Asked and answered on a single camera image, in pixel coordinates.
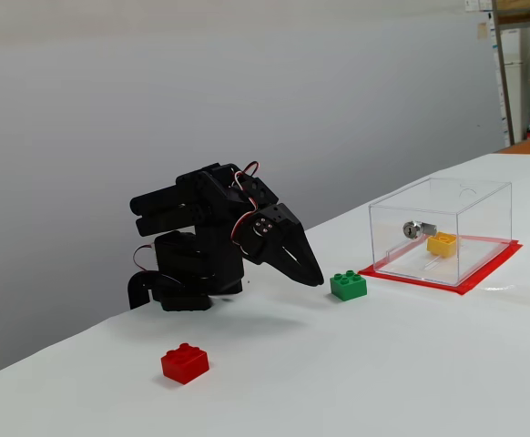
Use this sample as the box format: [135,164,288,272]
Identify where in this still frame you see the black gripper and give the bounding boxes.
[239,174,325,288]

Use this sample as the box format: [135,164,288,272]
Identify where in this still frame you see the yellow lego brick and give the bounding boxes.
[426,230,458,259]

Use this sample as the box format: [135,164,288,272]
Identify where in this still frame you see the green lego brick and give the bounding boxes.
[329,269,369,302]

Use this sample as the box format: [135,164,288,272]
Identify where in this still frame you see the red lego brick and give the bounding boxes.
[159,341,210,386]

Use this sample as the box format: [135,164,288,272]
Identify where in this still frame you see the transparent plastic box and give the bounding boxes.
[368,176,514,288]

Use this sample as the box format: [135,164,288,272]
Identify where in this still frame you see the silver cam lock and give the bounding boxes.
[402,219,438,240]

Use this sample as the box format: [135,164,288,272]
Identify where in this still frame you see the black table clamp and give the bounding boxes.
[127,270,184,310]

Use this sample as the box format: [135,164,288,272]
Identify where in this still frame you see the red tape square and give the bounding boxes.
[358,231,524,298]

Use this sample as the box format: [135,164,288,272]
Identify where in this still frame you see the white cabinet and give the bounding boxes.
[501,27,528,142]

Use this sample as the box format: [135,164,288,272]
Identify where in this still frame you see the metal shelf rack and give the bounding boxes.
[491,0,530,147]

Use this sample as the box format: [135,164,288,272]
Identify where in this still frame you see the gripper servo cable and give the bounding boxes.
[230,161,262,247]

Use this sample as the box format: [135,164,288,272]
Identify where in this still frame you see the base servo cable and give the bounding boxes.
[132,244,157,274]

